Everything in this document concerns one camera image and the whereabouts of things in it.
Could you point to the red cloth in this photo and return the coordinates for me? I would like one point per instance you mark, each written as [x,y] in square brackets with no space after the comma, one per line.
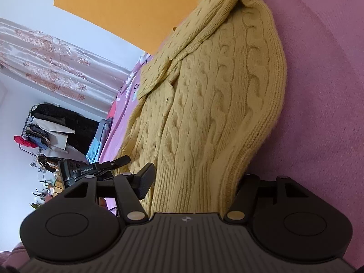
[112,109]

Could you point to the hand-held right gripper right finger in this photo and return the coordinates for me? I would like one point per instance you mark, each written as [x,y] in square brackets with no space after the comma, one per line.
[241,199]

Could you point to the pink floral bedsheet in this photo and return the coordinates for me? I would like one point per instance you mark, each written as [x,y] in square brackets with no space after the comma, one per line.
[318,119]

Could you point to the pale floral curtain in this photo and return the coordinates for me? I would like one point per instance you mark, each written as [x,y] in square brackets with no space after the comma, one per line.
[57,59]

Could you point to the green potted plant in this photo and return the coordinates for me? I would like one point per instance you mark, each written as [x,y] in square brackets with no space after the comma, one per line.
[38,197]

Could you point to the white garment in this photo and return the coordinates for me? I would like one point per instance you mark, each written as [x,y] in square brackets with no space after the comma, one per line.
[58,138]

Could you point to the black coat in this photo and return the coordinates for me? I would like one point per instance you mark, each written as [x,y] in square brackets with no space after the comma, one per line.
[74,123]

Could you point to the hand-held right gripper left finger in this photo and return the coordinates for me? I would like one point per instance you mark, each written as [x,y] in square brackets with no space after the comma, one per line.
[145,180]

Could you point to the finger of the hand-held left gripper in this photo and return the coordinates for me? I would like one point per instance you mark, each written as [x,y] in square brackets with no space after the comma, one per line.
[118,161]

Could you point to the grey-blue cloth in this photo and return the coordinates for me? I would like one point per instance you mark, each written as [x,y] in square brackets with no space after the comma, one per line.
[95,143]

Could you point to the red garment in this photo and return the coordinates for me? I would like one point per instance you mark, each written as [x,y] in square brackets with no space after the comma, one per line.
[22,141]

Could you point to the metal clothes rack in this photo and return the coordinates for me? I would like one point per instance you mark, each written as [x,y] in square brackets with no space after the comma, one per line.
[27,125]

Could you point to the orange headboard panel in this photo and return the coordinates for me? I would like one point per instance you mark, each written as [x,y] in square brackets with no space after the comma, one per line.
[128,8]

